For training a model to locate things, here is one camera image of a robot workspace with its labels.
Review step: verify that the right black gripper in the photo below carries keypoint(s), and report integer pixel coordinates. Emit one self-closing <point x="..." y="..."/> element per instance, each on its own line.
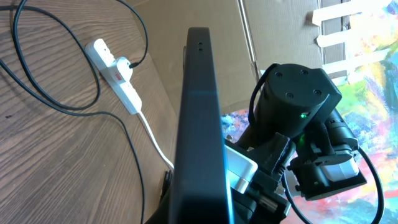
<point x="258" y="180"/>

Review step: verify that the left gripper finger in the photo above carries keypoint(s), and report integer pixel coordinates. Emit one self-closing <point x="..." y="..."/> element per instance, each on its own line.
<point x="161" y="215"/>

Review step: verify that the blue Samsung Galaxy smartphone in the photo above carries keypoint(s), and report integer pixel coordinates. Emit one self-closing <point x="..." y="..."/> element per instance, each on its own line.
<point x="200" y="191"/>

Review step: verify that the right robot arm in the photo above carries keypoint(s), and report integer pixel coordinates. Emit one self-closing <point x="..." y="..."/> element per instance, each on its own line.
<point x="296" y="141"/>

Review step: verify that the white charger plug adapter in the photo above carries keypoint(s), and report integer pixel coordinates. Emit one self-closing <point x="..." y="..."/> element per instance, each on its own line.
<point x="123" y="71"/>

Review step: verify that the colourful painted mat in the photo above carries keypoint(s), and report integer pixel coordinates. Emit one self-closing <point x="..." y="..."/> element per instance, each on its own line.
<point x="358" y="50"/>

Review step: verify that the brown cardboard panel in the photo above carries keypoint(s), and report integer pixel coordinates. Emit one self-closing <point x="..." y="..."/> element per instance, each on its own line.
<point x="233" y="46"/>

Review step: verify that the white power strip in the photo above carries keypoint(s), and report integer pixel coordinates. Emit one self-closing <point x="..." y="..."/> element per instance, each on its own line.
<point x="105" y="61"/>

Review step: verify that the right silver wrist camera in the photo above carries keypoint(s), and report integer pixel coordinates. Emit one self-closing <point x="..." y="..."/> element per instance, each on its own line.
<point x="342" y="171"/>

